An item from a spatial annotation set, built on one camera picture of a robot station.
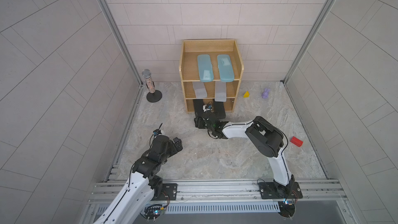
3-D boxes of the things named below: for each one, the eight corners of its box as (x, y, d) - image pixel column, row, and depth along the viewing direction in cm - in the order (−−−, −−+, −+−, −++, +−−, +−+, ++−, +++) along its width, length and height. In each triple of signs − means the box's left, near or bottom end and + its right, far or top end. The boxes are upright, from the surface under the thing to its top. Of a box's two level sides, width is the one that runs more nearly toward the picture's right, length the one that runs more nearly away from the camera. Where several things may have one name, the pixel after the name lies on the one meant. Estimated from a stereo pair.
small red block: (289, 141, 89) (291, 139, 87) (291, 137, 91) (293, 135, 89) (299, 147, 87) (301, 145, 85) (301, 143, 89) (303, 141, 87)
